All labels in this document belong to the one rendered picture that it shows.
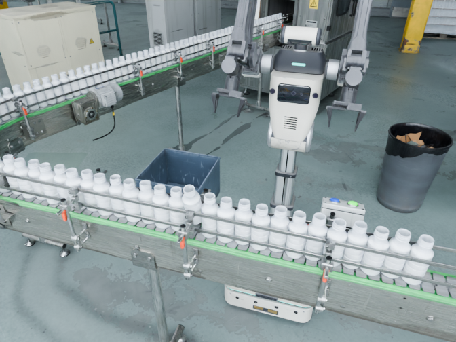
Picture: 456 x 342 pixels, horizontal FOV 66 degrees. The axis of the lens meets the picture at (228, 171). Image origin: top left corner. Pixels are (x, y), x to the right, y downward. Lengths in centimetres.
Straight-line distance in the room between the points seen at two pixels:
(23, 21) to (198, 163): 347
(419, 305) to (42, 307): 205
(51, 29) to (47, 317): 356
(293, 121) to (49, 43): 388
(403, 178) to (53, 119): 255
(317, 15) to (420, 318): 377
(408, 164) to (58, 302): 260
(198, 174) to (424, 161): 176
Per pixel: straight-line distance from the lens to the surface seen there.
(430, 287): 126
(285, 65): 169
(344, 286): 122
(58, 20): 513
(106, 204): 137
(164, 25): 700
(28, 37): 495
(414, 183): 309
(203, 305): 231
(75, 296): 252
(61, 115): 254
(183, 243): 116
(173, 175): 197
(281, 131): 171
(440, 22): 1032
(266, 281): 127
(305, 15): 463
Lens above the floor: 186
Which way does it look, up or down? 33 degrees down
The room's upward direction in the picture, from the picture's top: straight up
